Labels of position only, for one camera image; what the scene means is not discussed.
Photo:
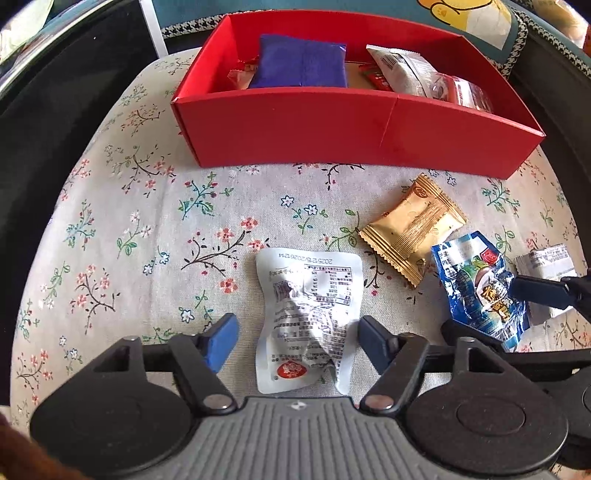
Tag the floral seat cloth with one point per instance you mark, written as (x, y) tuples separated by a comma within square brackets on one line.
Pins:
[(138, 230)]

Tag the clear pink biscuit packet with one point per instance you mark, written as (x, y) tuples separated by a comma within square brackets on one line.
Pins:
[(466, 94)]

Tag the blue snack packet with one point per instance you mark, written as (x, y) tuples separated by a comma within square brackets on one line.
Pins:
[(475, 295)]

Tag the crumpled paper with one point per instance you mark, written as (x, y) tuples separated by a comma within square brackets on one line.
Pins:
[(18, 27)]

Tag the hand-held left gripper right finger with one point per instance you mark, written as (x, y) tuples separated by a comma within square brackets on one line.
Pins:
[(374, 344)]

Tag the purple snack packet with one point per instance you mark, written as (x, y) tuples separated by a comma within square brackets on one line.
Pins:
[(300, 64)]

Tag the red candy packet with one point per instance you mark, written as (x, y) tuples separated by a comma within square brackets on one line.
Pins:
[(242, 76)]

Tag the gold biscuit packet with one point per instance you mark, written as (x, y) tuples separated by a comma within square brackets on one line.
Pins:
[(411, 230)]

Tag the white wafer packet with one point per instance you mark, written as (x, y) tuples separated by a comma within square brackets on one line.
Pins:
[(545, 261)]

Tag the white panel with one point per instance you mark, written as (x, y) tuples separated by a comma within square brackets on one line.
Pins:
[(154, 27)]

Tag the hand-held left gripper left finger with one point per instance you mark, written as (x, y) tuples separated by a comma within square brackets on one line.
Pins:
[(221, 341)]

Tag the red cardboard box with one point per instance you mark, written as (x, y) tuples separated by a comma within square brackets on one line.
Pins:
[(300, 129)]

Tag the long white snack packet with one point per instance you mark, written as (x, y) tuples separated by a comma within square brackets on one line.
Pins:
[(401, 69)]

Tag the small red snack packet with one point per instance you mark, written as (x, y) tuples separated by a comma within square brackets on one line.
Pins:
[(376, 78)]

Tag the black round glass table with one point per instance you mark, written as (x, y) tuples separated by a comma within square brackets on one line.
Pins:
[(46, 138)]

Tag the dark armrest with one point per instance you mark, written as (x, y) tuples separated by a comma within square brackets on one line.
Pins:
[(554, 115)]

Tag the white packet red logo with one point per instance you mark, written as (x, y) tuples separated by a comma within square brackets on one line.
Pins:
[(304, 318)]

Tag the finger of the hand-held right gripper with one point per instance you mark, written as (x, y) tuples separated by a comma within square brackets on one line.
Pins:
[(545, 362), (540, 290)]

